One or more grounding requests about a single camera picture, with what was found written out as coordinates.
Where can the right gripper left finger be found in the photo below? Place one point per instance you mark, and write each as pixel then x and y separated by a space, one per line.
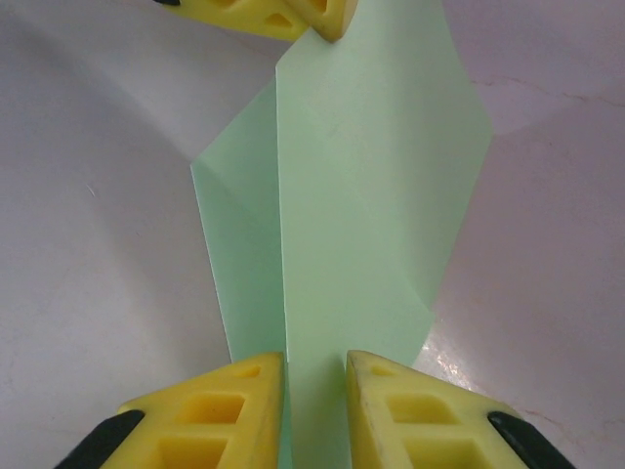
pixel 205 425

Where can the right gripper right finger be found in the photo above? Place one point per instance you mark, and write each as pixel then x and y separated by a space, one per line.
pixel 420 425

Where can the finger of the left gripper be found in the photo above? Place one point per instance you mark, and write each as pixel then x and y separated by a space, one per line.
pixel 254 17
pixel 329 19

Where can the light green paper sheet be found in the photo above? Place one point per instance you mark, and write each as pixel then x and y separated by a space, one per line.
pixel 342 195

